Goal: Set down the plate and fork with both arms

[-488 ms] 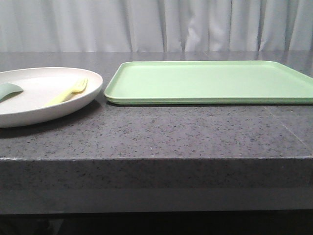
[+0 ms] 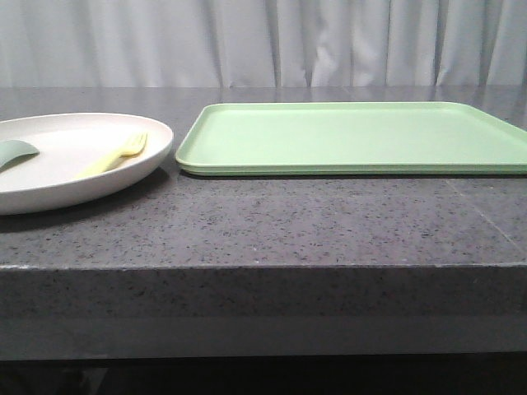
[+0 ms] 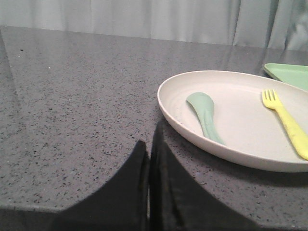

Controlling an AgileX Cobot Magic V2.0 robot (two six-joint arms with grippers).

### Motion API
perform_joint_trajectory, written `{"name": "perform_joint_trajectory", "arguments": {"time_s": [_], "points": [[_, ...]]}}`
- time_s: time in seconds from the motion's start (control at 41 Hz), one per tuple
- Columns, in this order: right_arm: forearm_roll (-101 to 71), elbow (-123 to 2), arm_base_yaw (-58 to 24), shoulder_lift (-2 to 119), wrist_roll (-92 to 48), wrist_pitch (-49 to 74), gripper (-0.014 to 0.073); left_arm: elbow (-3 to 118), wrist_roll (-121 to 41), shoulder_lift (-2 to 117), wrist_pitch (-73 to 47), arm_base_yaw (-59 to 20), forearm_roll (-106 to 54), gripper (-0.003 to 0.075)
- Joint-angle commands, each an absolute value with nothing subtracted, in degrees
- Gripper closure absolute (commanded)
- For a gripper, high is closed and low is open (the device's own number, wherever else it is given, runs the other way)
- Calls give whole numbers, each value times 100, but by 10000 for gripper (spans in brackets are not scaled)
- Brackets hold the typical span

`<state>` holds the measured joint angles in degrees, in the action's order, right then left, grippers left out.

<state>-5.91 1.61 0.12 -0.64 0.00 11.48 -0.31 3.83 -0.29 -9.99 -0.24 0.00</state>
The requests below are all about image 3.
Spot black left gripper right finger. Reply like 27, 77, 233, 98
149, 123, 261, 231

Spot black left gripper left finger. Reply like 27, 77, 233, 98
49, 141, 150, 231

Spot beige round plate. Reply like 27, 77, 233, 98
157, 71, 308, 173

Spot yellow plastic fork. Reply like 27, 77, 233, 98
261, 90, 308, 160

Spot green plastic spoon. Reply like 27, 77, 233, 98
186, 92, 224, 144

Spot light green serving tray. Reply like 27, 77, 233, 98
263, 63, 308, 91

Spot white pleated curtain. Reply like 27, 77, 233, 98
0, 0, 308, 51

